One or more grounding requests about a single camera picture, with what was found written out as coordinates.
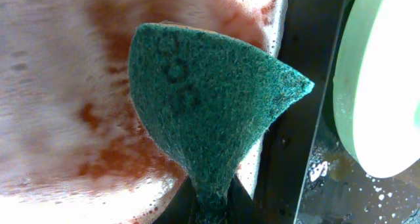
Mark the green scouring sponge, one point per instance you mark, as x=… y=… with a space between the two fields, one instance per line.
x=206 y=99

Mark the left mint green plate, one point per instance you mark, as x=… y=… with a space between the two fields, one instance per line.
x=376 y=86

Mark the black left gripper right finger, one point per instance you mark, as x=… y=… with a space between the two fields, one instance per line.
x=240 y=207

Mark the black round tray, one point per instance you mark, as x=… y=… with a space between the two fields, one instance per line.
x=336 y=189

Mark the black rectangular soapy tray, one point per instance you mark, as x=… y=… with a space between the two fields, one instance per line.
x=72 y=147

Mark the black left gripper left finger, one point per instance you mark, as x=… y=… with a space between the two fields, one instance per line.
x=183 y=206

